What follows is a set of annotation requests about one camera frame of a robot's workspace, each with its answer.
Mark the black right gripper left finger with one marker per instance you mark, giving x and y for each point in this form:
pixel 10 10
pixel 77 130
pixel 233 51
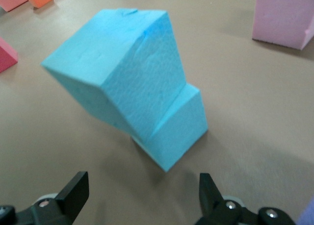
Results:
pixel 73 195

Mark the brown table cover sheet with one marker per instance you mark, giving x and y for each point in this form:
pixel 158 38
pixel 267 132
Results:
pixel 245 112

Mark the light blue foam block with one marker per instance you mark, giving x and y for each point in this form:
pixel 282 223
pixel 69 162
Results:
pixel 181 132
pixel 110 63

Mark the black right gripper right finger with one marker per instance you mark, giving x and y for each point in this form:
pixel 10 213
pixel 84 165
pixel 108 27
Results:
pixel 209 198

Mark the purple foam block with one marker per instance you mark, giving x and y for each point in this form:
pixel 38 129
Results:
pixel 307 215

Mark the pink foam block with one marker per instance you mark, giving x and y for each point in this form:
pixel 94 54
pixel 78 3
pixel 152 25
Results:
pixel 277 16

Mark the red foam block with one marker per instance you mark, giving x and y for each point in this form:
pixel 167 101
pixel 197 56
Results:
pixel 6 58

